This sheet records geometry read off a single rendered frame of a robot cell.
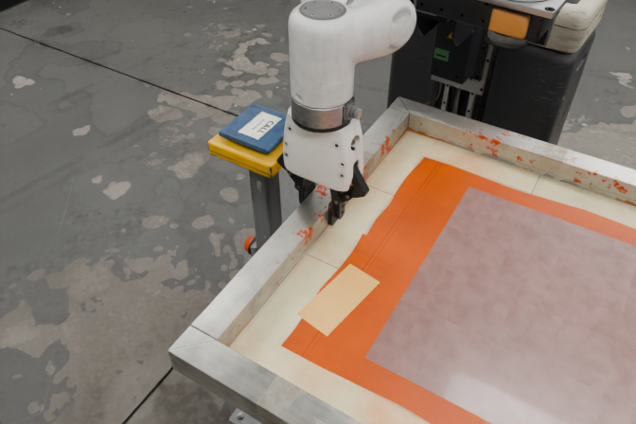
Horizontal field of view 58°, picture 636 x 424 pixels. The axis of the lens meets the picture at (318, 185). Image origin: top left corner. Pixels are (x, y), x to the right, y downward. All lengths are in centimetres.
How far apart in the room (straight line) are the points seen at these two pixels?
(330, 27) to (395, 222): 32
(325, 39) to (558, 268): 43
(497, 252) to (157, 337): 131
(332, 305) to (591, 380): 30
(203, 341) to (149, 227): 159
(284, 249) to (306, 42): 26
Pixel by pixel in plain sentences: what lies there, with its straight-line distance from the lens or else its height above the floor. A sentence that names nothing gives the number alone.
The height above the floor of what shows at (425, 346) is 96.
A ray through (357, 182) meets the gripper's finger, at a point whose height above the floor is 105.
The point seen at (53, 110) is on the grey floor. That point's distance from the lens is 300.
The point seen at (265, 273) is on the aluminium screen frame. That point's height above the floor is 99.
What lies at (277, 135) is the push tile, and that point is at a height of 97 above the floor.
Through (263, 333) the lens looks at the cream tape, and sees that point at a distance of 70.
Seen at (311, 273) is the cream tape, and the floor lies 96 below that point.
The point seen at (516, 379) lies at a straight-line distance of 70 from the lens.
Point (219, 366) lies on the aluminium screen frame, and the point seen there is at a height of 99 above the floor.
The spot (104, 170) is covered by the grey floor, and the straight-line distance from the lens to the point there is 254.
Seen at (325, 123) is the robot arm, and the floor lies 114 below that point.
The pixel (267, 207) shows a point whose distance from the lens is 106.
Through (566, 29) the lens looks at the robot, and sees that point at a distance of 164.
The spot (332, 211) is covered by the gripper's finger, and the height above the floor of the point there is 99.
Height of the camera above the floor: 153
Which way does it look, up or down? 42 degrees down
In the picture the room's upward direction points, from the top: straight up
